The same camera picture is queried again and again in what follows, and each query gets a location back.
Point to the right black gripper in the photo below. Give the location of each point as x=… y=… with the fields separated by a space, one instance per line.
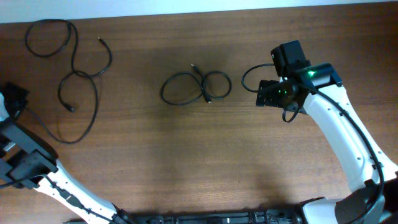
x=266 y=94

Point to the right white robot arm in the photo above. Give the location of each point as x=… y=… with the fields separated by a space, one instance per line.
x=318 y=91

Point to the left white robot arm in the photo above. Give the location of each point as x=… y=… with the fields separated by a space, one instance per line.
x=36 y=165

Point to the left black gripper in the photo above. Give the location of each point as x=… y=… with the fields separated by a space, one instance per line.
x=22 y=94

